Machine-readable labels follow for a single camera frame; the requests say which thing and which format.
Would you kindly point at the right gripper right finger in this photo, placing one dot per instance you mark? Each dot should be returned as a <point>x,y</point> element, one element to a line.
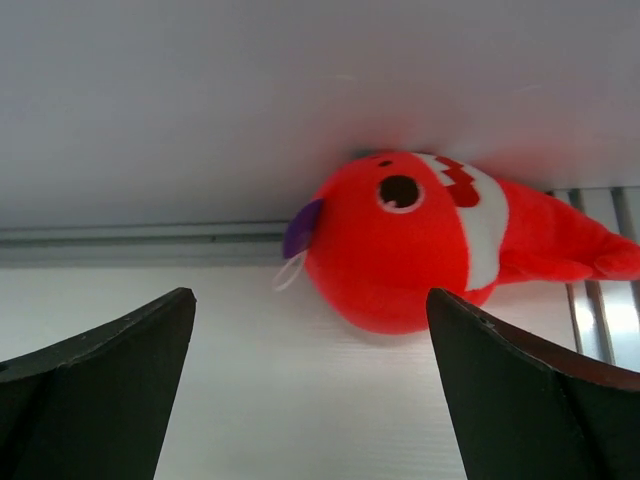
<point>523,407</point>

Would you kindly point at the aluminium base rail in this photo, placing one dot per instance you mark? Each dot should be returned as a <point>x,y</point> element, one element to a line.
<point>603,315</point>

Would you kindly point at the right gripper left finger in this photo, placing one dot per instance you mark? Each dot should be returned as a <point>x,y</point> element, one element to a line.
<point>97,405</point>

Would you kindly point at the red shark plush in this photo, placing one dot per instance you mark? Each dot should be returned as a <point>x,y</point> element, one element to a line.
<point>386,229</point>

